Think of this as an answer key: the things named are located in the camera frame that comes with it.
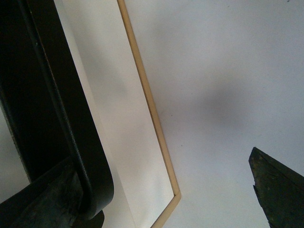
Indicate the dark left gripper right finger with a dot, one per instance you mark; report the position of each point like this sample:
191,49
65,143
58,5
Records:
279,190

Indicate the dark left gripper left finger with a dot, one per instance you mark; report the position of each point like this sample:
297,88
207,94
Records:
51,201

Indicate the wooden drawer cabinet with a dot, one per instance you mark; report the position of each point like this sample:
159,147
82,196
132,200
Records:
164,216

